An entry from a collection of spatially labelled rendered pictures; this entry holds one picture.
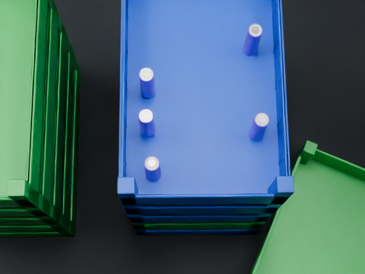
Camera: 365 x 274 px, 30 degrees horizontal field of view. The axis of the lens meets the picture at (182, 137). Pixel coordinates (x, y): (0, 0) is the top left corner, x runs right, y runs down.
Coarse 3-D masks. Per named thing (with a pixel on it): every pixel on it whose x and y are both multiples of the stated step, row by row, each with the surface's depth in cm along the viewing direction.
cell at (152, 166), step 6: (150, 156) 78; (144, 162) 77; (150, 162) 77; (156, 162) 77; (150, 168) 77; (156, 168) 77; (150, 174) 79; (156, 174) 80; (150, 180) 83; (156, 180) 83
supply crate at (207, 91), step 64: (128, 0) 90; (192, 0) 90; (256, 0) 90; (128, 64) 87; (192, 64) 87; (256, 64) 87; (128, 128) 85; (192, 128) 85; (128, 192) 75; (192, 192) 83; (256, 192) 83
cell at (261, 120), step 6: (258, 114) 79; (264, 114) 79; (258, 120) 79; (264, 120) 79; (252, 126) 81; (258, 126) 79; (264, 126) 79; (252, 132) 82; (258, 132) 81; (264, 132) 82; (252, 138) 84; (258, 138) 84
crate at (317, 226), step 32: (320, 160) 116; (320, 192) 116; (352, 192) 116; (288, 224) 114; (320, 224) 114; (352, 224) 114; (256, 256) 112; (288, 256) 113; (320, 256) 113; (352, 256) 113
